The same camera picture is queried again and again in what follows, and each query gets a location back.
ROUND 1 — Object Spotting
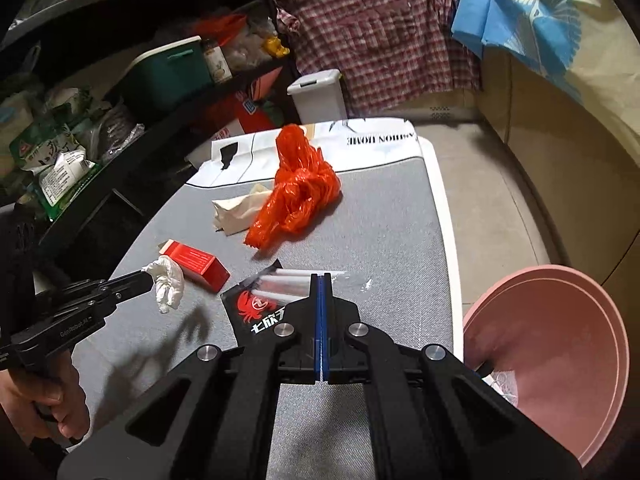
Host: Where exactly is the white tissue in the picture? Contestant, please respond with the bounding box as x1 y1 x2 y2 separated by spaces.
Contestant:
141 255 186 316

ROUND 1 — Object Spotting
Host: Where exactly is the black shelf rack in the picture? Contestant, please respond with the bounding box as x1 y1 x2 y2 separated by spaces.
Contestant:
0 0 301 261

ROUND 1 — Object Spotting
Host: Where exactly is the plaid shirt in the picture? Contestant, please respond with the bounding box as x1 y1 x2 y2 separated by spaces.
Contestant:
275 0 483 116

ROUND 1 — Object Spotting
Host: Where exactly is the red plastic bag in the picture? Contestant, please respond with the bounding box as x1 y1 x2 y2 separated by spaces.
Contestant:
192 12 248 46

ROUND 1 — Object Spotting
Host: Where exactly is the grey table mat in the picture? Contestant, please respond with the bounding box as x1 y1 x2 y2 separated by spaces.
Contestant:
65 152 461 480

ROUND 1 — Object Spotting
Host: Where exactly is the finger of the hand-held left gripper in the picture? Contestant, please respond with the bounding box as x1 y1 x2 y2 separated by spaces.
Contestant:
60 271 153 301
85 284 155 321

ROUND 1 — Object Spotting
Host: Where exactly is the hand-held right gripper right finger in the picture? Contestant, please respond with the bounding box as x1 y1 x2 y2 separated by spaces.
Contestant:
320 272 583 480

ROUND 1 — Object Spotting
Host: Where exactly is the beige kitchen cabinet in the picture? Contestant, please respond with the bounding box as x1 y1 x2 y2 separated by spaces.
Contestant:
475 45 640 286

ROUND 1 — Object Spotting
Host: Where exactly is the orange plastic bag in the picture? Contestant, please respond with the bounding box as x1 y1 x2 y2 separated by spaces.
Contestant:
244 124 343 251

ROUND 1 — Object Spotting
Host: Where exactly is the person's left hand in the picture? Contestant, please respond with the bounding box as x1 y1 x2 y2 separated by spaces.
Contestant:
0 350 92 441

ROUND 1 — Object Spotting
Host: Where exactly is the white printed plastic bag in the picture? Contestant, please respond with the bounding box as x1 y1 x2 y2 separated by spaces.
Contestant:
210 116 418 188

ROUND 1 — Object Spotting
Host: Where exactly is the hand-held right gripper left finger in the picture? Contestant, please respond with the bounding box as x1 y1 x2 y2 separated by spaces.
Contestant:
56 272 321 480

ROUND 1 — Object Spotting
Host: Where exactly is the red carton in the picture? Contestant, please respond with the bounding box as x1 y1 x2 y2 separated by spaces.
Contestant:
210 90 281 141

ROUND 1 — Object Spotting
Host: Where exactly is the pink plastic bin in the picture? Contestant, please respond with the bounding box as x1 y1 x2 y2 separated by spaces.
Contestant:
462 265 631 466

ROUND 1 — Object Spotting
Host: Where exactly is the green storage box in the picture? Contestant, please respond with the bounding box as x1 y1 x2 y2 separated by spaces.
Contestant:
125 36 213 116

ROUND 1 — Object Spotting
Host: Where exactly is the white lidded bin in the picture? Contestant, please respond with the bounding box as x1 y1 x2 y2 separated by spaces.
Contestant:
286 69 346 126

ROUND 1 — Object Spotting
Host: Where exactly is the red cardboard box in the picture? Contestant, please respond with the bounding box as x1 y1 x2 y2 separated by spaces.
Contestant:
158 239 231 293

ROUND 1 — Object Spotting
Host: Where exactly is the yellow toy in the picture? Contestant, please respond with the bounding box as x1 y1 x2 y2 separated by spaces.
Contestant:
262 35 291 58

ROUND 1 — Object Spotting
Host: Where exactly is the green snack packet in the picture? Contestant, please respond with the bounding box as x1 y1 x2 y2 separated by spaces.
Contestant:
10 125 98 221

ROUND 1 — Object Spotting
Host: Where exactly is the cream cloth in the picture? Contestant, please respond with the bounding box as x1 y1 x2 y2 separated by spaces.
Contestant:
565 0 640 126

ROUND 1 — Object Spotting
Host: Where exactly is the beige napkin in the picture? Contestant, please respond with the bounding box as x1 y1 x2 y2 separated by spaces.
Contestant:
211 184 273 236

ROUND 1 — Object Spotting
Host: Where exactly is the blue patterned cloth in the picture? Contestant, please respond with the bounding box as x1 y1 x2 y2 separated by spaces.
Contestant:
451 0 583 103

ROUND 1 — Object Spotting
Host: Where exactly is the clear bag of garlic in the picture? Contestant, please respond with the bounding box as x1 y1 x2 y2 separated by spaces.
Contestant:
225 20 273 68

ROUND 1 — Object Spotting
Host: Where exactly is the black packet with clear window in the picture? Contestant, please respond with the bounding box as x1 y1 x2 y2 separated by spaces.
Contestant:
221 259 373 348

